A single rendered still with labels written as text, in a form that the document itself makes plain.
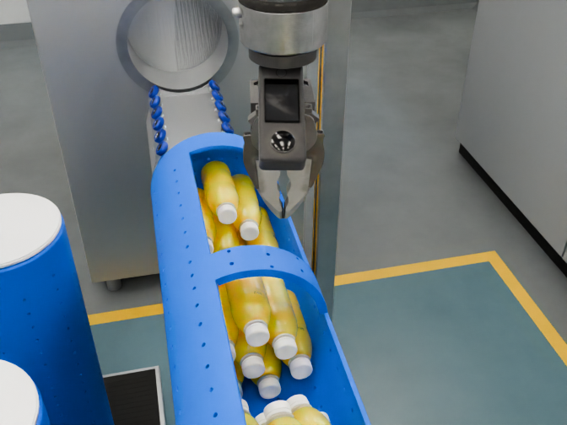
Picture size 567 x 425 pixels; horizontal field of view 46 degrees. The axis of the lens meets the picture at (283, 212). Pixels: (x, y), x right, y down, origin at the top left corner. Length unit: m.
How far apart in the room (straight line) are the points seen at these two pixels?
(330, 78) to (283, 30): 0.99
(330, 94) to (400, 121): 2.49
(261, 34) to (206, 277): 0.53
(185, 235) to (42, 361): 0.63
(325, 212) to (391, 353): 0.94
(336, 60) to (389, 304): 1.43
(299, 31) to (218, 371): 0.51
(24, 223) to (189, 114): 0.79
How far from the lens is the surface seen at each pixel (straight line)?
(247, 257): 1.10
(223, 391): 0.94
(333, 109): 1.68
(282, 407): 0.98
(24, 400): 1.23
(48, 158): 3.93
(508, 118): 3.32
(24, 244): 1.55
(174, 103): 2.27
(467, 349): 2.71
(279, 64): 0.68
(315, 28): 0.67
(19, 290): 1.55
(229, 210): 1.34
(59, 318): 1.66
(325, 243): 1.92
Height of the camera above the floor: 1.95
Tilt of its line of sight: 36 degrees down
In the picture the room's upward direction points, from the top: straight up
